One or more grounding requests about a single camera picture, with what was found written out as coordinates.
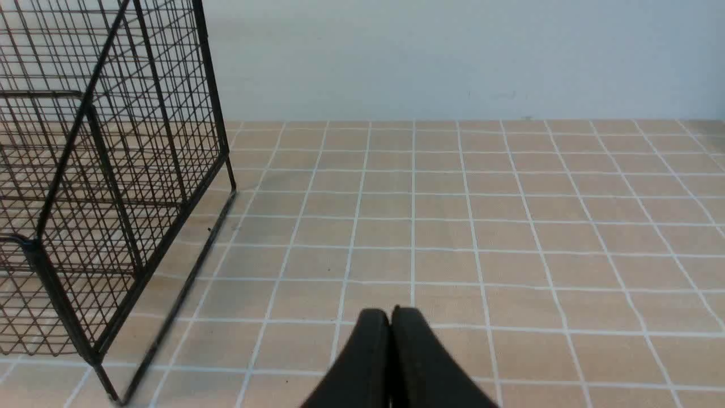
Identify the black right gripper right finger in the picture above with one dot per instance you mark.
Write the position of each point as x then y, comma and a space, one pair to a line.
424, 374

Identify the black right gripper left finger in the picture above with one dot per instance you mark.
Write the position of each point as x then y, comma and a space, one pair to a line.
358, 376

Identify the black wire mesh rack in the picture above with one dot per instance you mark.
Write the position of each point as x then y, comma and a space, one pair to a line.
112, 132

